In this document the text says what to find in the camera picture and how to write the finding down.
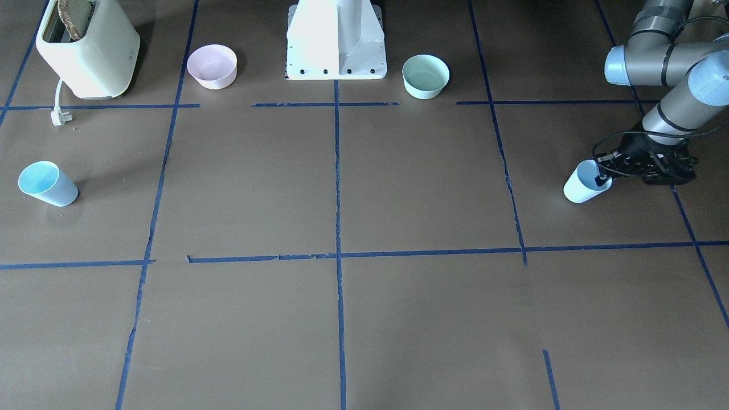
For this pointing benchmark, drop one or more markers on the light blue cup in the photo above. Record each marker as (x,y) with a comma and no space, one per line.
(580,186)
(45,181)

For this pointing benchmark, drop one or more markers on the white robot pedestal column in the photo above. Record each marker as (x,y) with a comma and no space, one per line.
(335,40)

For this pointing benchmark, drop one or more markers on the cream toaster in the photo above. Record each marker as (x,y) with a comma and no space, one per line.
(101,64)

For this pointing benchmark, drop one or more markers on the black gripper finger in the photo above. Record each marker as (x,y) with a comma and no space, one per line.
(602,176)

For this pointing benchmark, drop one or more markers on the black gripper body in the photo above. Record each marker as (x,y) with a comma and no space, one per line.
(635,150)

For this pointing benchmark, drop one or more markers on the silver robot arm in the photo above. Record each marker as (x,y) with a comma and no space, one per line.
(695,72)

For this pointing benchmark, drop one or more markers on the pink bowl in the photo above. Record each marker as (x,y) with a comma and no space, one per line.
(214,66)

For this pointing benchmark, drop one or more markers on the mint green bowl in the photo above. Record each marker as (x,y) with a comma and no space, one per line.
(425,76)

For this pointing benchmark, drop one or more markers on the toast slice in toaster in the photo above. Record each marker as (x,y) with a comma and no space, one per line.
(74,16)

